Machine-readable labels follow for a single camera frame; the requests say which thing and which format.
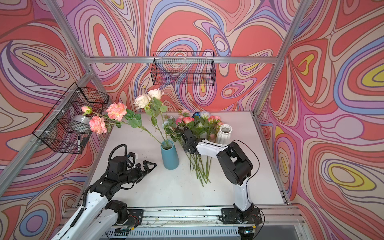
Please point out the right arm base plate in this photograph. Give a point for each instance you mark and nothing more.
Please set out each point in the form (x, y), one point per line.
(235, 216)

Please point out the bunch of artificial flowers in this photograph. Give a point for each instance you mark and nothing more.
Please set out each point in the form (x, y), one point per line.
(199, 126)

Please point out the teal cylindrical vase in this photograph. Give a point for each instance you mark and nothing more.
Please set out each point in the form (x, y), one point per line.
(169, 155)

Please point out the black wire basket back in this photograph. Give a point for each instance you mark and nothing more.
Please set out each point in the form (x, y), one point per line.
(183, 68)

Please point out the black wire basket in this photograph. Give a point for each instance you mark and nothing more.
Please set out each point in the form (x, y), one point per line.
(183, 68)
(66, 129)

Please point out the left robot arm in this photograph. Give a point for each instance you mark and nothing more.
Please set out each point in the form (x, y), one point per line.
(99, 211)

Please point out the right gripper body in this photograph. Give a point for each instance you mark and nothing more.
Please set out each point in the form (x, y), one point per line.
(186, 146)

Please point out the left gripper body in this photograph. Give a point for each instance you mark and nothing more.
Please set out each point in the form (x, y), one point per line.
(129, 176)

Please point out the pink carnation flower stem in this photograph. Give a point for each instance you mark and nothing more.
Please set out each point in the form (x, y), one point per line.
(116, 115)

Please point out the black wire basket left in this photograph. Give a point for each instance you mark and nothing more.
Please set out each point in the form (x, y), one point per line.
(66, 129)

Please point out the cream rose flower stem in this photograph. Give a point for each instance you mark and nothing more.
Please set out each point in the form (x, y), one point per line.
(152, 104)

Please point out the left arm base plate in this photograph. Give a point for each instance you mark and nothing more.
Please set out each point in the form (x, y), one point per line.
(130, 218)

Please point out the white ribbed vase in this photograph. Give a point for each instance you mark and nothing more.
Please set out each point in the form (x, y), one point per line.
(224, 134)

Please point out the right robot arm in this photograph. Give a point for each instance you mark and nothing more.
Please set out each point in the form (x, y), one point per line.
(235, 164)

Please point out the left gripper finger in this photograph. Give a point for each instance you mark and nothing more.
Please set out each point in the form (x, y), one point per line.
(142, 173)
(148, 166)

